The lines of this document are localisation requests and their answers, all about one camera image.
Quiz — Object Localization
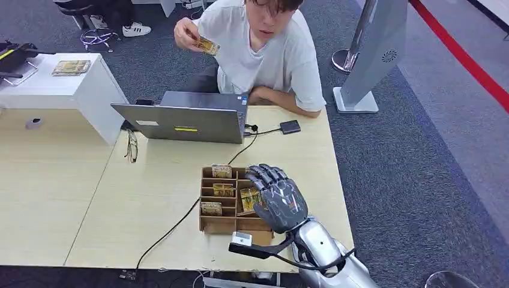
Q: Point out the eyeglasses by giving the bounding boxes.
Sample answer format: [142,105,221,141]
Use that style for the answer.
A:
[124,129,139,164]

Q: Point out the person's right hand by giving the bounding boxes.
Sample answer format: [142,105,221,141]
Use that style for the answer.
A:
[173,17,205,52]

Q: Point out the chrome stanchion base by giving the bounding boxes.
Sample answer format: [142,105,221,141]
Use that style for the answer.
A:
[332,48,361,74]

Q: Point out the clear flat tray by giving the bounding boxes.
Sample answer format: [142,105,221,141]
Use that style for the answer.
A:
[2,59,40,86]

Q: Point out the black adapter box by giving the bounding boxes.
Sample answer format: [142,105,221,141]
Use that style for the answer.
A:
[279,119,302,135]

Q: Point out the stack of yellow cards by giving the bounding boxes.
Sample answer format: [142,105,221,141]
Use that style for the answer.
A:
[52,59,92,77]

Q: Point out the grey kiosk stand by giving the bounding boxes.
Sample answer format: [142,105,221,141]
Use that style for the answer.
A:
[333,0,409,115]

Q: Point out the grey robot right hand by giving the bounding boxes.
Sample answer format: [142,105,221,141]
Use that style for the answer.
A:
[245,163,309,235]

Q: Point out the wooden card box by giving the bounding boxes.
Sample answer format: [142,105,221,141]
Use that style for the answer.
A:
[199,166,275,247]

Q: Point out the person in background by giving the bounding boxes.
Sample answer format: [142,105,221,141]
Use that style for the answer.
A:
[93,0,152,38]

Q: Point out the person's left hand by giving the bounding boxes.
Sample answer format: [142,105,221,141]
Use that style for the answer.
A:
[248,86,273,105]

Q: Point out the long black desk cable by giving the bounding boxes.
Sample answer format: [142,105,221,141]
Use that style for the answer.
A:
[135,124,259,273]

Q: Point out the short black adapter cable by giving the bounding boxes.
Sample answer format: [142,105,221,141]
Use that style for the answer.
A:
[243,127,282,139]

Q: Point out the grey laptop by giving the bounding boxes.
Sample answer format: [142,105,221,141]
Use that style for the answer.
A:
[110,91,249,145]

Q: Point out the white cabinet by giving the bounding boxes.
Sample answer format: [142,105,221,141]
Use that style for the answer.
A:
[0,52,129,146]

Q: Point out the yellow printed card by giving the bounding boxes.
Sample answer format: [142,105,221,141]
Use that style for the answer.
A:
[212,183,235,198]
[239,187,264,214]
[211,164,233,178]
[193,35,221,56]
[200,202,223,217]

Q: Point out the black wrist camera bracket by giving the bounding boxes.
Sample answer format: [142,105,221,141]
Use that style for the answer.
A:
[228,233,296,260]

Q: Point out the red floor tape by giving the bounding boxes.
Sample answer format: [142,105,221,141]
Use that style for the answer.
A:
[409,0,509,114]

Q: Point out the chrome round base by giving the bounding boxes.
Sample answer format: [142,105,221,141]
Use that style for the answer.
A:
[424,271,479,288]

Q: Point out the grey panel under desk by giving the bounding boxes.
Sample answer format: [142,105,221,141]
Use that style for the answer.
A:
[202,276,279,288]

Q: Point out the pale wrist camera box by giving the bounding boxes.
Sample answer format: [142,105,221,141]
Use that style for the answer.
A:
[232,232,253,247]

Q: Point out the person at desk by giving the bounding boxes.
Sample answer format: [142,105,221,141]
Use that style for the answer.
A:
[173,0,327,119]

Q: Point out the black stool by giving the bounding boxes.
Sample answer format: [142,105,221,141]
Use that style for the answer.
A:
[53,0,98,31]

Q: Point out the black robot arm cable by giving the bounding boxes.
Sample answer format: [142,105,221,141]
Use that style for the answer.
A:
[274,248,357,272]

